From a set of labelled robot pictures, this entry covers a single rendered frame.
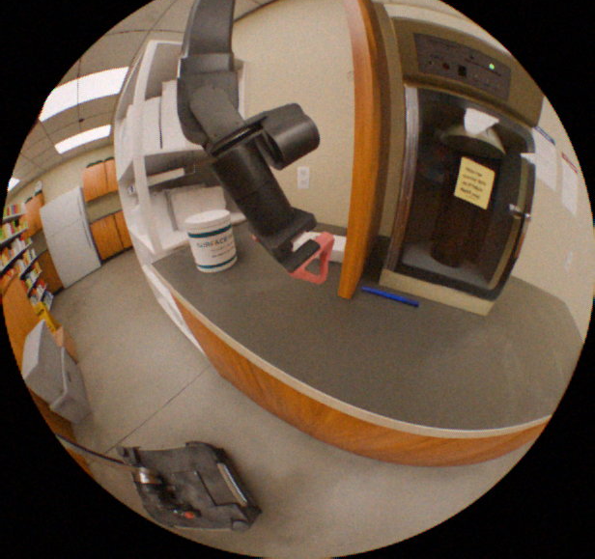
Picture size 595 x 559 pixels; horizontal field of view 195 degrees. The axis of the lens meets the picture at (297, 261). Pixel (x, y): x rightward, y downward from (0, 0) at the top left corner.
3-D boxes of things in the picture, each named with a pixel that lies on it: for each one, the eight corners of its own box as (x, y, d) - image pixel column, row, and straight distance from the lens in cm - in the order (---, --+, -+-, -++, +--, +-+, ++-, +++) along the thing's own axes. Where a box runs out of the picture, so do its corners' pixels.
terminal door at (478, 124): (385, 268, 43) (407, 87, 43) (494, 301, 53) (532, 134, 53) (385, 270, 42) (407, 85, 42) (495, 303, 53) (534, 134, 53)
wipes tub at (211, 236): (221, 249, 65) (213, 208, 60) (245, 258, 55) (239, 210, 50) (189, 265, 59) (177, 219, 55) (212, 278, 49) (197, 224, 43)
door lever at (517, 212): (509, 251, 47) (501, 248, 46) (522, 209, 47) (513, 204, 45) (520, 263, 43) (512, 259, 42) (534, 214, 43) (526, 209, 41)
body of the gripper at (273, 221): (282, 210, 29) (260, 172, 27) (321, 226, 21) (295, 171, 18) (252, 235, 28) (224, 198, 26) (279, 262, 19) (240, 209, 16)
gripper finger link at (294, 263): (319, 253, 30) (296, 209, 25) (349, 272, 25) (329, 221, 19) (289, 280, 29) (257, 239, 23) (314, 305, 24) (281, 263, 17)
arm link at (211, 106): (184, 124, 26) (182, 97, 18) (259, 86, 30) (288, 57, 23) (234, 194, 26) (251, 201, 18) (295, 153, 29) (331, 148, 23)
